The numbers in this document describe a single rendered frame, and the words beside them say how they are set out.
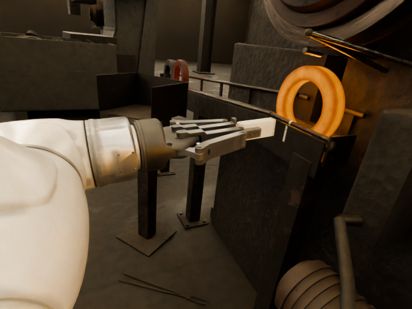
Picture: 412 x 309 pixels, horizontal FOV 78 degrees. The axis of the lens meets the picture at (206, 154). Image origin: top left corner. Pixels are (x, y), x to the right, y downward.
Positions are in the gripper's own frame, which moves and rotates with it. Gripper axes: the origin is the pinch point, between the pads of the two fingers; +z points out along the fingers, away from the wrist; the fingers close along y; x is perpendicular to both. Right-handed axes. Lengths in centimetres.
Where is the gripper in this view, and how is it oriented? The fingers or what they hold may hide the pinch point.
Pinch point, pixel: (255, 129)
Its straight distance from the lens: 44.8
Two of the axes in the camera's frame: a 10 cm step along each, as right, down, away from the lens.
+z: 9.1, -1.6, 3.7
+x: 0.2, -9.0, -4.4
